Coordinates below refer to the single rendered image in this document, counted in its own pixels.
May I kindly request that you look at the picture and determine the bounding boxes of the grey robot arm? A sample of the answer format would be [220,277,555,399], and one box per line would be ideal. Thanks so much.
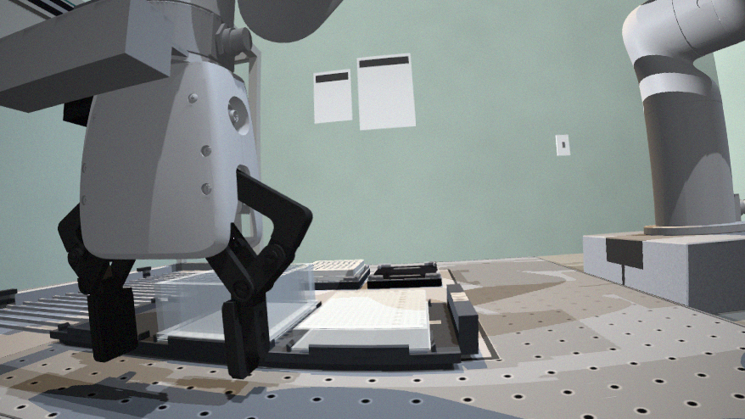
[0,0,745,236]

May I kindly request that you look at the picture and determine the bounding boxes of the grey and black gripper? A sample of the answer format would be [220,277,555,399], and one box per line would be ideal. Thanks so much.
[58,53,313,379]

